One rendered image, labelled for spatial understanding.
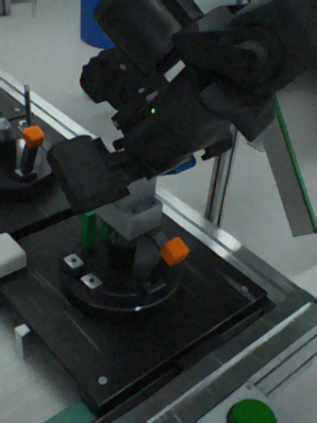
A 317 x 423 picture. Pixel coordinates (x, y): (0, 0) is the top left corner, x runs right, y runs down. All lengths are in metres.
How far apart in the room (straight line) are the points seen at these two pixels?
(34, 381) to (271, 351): 0.25
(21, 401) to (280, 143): 0.41
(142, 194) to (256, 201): 0.45
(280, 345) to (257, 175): 0.49
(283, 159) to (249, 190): 0.32
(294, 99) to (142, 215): 0.30
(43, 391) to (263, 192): 0.56
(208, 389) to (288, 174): 0.27
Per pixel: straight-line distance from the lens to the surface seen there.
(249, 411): 0.55
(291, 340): 0.63
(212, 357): 0.59
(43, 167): 0.78
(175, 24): 0.42
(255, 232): 0.91
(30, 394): 0.61
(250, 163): 1.08
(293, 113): 0.75
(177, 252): 0.53
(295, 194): 0.69
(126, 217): 0.54
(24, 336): 0.60
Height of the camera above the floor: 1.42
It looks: 38 degrees down
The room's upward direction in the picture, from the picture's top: 7 degrees clockwise
